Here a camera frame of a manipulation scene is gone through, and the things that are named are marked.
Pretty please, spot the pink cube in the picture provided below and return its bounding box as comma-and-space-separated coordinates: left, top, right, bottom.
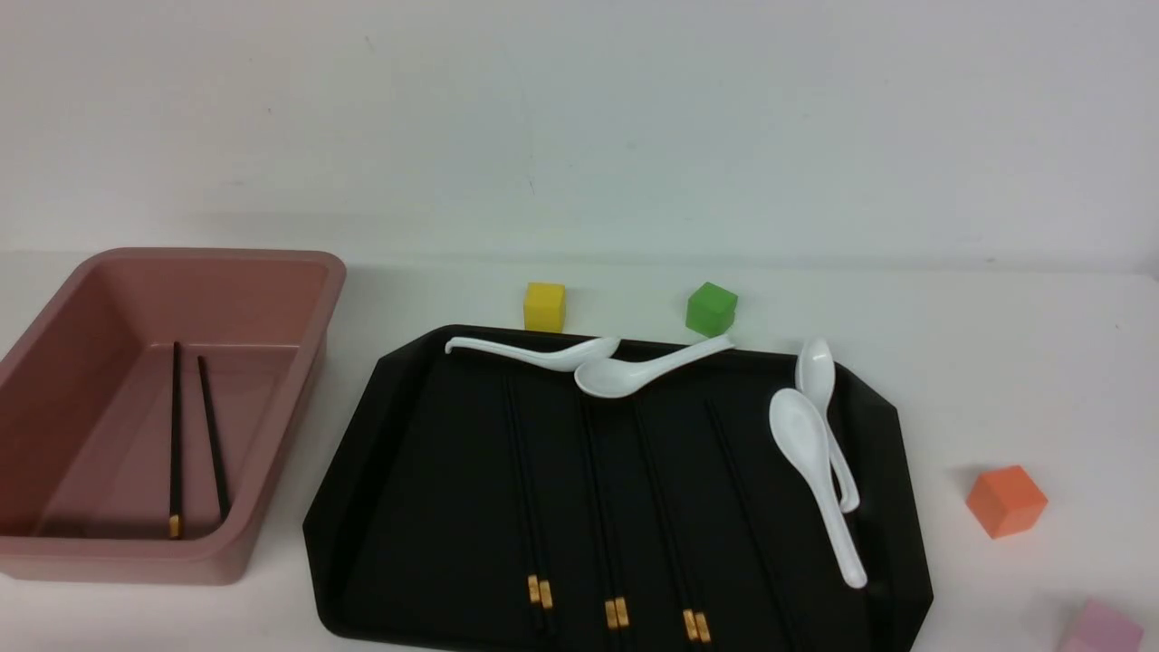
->
1057, 599, 1144, 651

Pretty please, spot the black plastic tray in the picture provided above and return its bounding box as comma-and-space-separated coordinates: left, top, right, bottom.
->
302, 325, 934, 651

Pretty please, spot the plain black chopstick in bin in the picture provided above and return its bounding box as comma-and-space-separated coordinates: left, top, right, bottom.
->
197, 356, 232, 523

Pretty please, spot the white spoon top middle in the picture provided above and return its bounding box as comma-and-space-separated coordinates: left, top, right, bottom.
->
574, 334, 735, 400

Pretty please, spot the yellow cube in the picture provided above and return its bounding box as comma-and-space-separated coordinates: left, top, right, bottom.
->
522, 283, 567, 334

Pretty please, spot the green cube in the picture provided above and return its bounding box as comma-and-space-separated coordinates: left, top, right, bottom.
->
685, 283, 739, 338

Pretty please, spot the orange cube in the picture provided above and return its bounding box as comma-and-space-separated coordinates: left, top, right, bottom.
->
965, 464, 1049, 540

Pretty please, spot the white spoon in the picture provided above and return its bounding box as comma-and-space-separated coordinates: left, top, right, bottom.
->
794, 338, 860, 514
767, 388, 867, 589
444, 337, 622, 374
574, 334, 735, 400

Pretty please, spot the white spoon top left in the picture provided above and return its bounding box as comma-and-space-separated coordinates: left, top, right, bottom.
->
444, 337, 622, 374

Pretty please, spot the white spoon right rear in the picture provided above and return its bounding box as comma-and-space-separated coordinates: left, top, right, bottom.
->
794, 338, 860, 514

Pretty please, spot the black chopstick pair gold band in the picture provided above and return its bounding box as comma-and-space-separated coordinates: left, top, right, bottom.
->
501, 375, 556, 649

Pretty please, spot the black chopstick pair middle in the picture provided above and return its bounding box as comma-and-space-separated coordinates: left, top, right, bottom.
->
577, 395, 633, 651

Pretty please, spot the black chopstick pair right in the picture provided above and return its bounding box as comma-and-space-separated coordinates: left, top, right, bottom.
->
629, 398, 715, 651

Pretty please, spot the pink plastic bin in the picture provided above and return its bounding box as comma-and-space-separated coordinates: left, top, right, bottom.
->
1, 248, 345, 585

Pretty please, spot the white spoon right front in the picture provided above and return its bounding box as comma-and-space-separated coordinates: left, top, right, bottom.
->
767, 388, 867, 589

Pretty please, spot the plain black chopstick on tray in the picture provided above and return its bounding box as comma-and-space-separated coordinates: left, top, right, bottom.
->
704, 400, 800, 651

